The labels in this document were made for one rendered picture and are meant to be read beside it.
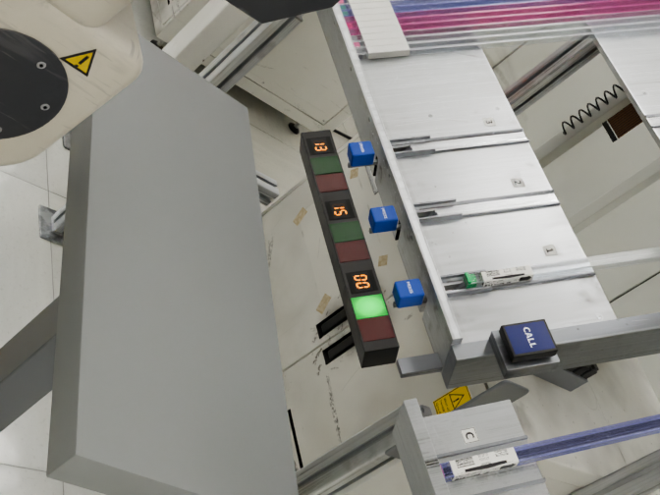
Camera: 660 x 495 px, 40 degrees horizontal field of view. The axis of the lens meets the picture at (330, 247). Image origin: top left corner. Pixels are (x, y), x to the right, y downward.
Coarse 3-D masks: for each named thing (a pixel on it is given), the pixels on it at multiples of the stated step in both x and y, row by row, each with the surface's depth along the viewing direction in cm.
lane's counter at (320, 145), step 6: (306, 138) 117; (312, 138) 117; (318, 138) 117; (324, 138) 117; (330, 138) 117; (312, 144) 116; (318, 144) 116; (324, 144) 116; (330, 144) 117; (312, 150) 116; (318, 150) 116; (324, 150) 116; (330, 150) 116
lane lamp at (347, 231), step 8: (336, 224) 108; (344, 224) 108; (352, 224) 108; (336, 232) 108; (344, 232) 108; (352, 232) 108; (360, 232) 108; (336, 240) 107; (344, 240) 107; (352, 240) 107
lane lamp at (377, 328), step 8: (360, 320) 100; (368, 320) 100; (376, 320) 100; (384, 320) 100; (360, 328) 99; (368, 328) 99; (376, 328) 99; (384, 328) 100; (392, 328) 100; (368, 336) 99; (376, 336) 99; (384, 336) 99; (392, 336) 99
